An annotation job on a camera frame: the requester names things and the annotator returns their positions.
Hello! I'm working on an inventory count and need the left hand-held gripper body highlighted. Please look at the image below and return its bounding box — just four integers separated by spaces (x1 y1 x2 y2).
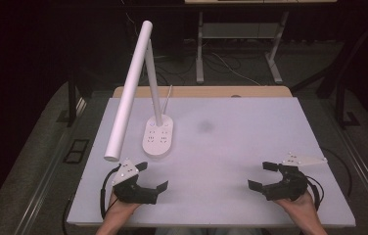
111 158 159 206

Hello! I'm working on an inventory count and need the white desk lamp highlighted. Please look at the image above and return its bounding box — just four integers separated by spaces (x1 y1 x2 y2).
103 20 175 163

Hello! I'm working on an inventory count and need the person's left hand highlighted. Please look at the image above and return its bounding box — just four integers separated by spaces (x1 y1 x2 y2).
101 191 141 227

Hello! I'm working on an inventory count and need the person's right hand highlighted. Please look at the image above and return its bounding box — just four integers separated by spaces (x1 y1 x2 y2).
273 190 317 223

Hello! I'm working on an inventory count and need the black floor socket frame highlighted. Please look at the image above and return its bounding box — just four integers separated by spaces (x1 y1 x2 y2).
62 138 91 165

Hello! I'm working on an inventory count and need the white lamp cable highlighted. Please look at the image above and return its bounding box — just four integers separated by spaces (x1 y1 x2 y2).
161 84 173 116

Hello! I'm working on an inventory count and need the thin black cable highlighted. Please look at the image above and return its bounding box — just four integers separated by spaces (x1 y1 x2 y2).
321 147 353 198

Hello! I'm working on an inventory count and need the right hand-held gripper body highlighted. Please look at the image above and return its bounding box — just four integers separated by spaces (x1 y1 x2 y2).
261 152 329 202

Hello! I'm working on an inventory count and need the white metal desk frame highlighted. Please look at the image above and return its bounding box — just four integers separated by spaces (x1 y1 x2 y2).
184 0 339 85

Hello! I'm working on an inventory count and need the white floor cable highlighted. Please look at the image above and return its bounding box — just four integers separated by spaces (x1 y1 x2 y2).
210 52 262 87

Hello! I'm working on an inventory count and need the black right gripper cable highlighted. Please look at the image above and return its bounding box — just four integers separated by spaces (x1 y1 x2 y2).
304 175 325 212

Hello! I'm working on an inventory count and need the black metal stand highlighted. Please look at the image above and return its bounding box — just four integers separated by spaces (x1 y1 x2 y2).
56 67 92 129
290 13 368 129

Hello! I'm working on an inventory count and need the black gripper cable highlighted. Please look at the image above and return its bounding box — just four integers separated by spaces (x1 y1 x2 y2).
304 175 325 212
99 164 122 220

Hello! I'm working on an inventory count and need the aluminium floor rail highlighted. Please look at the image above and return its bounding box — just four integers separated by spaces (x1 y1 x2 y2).
13 97 88 235
330 111 368 226

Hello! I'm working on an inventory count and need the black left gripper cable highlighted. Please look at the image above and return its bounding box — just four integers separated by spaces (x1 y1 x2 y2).
99 164 122 220

